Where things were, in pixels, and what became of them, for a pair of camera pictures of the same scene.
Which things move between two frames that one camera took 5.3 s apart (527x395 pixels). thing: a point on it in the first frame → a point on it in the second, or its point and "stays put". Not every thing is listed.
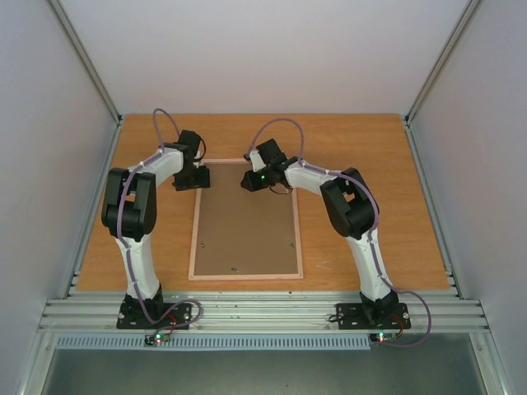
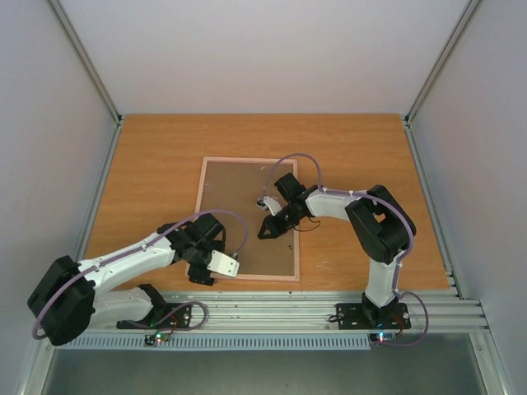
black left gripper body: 192,178 → 198,276
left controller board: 160,337 stays put
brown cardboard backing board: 243,232 stays put
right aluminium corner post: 407,122 stays put
